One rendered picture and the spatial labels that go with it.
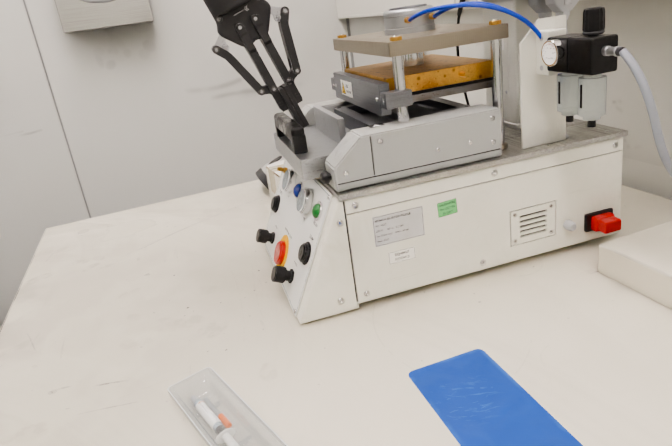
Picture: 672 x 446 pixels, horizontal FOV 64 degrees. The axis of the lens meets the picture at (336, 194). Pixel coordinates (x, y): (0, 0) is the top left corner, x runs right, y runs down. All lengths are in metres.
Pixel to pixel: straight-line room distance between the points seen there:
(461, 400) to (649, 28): 0.78
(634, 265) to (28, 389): 0.81
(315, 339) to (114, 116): 1.68
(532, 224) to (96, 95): 1.78
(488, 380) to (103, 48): 1.91
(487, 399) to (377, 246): 0.25
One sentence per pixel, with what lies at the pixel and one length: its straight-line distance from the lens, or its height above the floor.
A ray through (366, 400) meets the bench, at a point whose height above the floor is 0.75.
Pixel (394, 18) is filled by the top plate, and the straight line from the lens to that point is 0.87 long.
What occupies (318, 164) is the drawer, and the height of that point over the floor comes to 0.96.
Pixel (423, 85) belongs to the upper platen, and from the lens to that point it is 0.80.
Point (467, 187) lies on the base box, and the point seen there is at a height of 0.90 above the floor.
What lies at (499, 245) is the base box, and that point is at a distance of 0.85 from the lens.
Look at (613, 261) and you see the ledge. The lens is 0.85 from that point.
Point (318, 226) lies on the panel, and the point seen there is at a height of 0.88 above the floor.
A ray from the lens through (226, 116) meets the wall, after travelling 2.31.
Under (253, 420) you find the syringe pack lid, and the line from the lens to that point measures 0.61.
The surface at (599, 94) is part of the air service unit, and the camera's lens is 0.76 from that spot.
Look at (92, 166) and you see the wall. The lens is 2.32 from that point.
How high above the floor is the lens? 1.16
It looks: 19 degrees down
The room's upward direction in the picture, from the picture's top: 8 degrees counter-clockwise
